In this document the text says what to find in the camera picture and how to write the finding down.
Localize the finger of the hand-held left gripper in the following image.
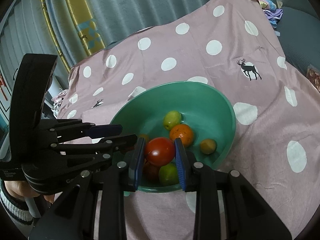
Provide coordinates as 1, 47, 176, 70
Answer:
50, 134, 138, 170
37, 119, 123, 143

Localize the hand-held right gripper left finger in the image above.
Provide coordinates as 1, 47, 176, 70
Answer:
29, 137, 146, 240

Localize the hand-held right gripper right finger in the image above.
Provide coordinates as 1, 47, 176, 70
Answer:
174, 138, 292, 240

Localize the green round fruit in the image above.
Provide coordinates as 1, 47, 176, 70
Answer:
163, 110, 182, 130
158, 162, 180, 186

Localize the red tomato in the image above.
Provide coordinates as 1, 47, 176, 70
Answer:
144, 137, 176, 167

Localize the orange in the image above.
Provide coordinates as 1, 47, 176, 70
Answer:
169, 124, 194, 147

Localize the small yellow fruit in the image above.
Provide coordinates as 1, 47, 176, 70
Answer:
200, 139, 217, 155

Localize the green plastic bowl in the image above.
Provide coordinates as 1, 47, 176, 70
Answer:
109, 81, 237, 193

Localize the person's left forearm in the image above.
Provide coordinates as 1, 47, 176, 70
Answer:
0, 180, 40, 230

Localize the person's left hand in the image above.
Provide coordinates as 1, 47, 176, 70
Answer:
4, 180, 55, 204

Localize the red hanging ornament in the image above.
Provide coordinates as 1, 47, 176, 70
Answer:
0, 74, 7, 100

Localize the pink white crumpled cloth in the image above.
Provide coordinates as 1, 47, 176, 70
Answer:
51, 90, 68, 118

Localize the pink polka-dot blanket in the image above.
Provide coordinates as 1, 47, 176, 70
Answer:
51, 0, 320, 240

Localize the clear packet of dried petals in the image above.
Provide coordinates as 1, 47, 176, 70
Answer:
306, 65, 320, 93

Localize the grey ribbed sofa cushion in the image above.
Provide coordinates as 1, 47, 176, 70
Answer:
275, 0, 320, 80

